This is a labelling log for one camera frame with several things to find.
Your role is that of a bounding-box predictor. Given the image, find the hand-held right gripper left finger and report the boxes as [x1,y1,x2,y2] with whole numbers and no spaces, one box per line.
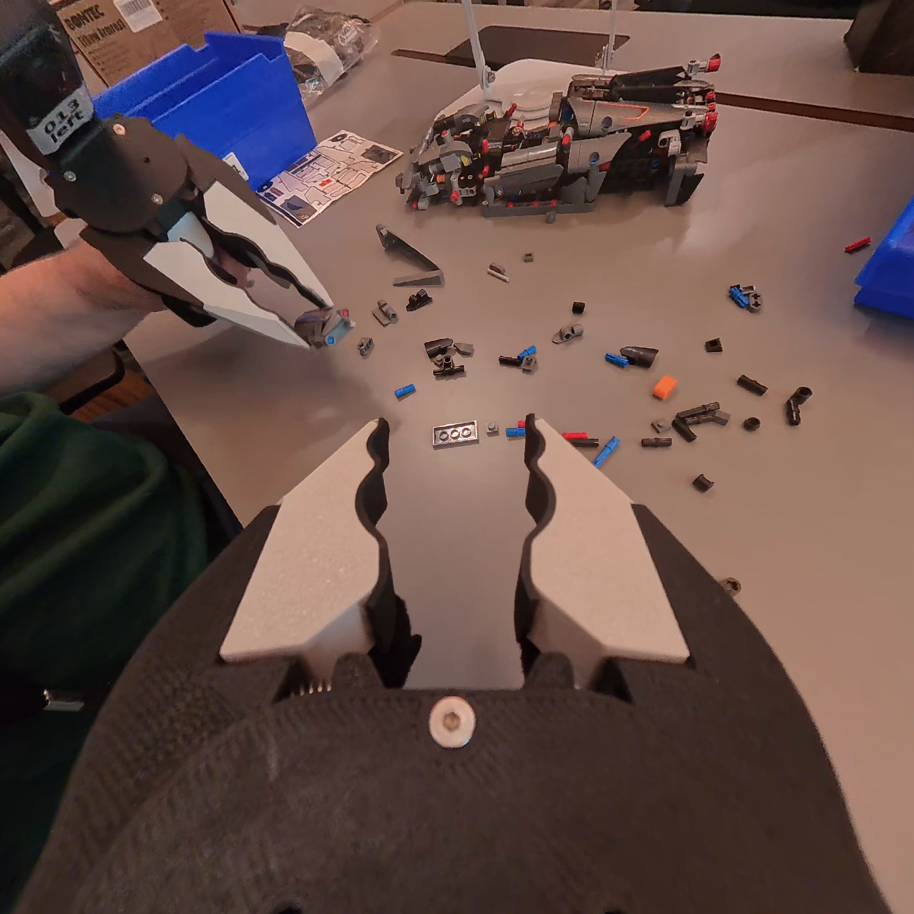
[219,418,395,686]

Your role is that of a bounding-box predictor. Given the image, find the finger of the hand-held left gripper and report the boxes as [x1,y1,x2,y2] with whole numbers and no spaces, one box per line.
[145,238,317,351]
[199,179,337,311]

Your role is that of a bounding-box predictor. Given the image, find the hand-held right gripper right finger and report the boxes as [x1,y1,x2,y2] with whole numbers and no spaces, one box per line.
[514,413,692,690]

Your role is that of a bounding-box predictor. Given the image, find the blue plastic bin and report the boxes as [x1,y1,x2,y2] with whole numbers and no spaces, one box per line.
[93,30,318,194]
[854,214,914,320]

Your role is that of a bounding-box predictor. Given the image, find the grey lego panel assembly red pins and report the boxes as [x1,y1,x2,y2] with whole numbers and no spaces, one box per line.
[294,307,356,348]

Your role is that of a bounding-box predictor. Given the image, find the long grey lego beam panel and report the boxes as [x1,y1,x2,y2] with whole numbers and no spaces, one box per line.
[376,223,440,272]

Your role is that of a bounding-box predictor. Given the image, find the grey black lego car model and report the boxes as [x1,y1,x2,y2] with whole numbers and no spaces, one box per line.
[396,53,721,219]

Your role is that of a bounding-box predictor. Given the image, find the white lego sticker sheet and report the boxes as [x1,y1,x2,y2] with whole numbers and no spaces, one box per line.
[258,130,404,228]

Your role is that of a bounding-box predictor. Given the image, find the black grey lego connector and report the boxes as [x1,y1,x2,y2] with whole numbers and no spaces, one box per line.
[651,402,731,442]

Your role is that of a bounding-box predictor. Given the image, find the brown cardboard box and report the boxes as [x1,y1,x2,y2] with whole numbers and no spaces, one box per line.
[60,0,240,87]

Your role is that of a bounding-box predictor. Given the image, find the clear plastic parts bag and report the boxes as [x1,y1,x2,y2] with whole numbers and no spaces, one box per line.
[282,7,379,94]

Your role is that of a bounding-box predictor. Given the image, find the person's green shirt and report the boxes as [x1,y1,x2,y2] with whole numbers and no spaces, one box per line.
[0,391,208,886]

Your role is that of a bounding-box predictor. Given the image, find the white book stand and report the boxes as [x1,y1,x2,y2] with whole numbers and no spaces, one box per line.
[443,0,622,119]

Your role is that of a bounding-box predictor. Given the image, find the dark bag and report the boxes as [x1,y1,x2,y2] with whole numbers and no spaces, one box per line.
[843,0,914,76]

